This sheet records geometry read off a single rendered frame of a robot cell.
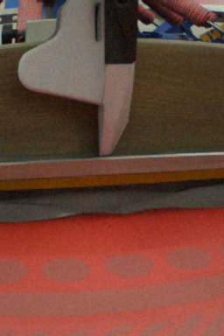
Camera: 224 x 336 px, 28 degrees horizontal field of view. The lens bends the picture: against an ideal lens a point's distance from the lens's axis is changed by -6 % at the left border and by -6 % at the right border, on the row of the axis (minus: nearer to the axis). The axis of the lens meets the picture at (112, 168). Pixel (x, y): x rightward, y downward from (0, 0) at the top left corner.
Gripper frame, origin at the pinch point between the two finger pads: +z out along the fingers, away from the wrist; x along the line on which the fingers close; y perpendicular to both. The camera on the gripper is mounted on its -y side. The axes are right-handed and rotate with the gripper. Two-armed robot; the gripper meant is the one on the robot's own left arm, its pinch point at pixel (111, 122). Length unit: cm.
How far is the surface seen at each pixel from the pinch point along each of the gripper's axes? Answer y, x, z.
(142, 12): -29, -114, -11
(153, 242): -1.1, 6.3, 4.8
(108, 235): 1.0, 5.1, 4.8
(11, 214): 6.1, 2.2, 4.6
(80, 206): 2.1, 1.6, 4.5
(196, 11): -30, -66, -11
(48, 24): 2.9, -35.4, -6.7
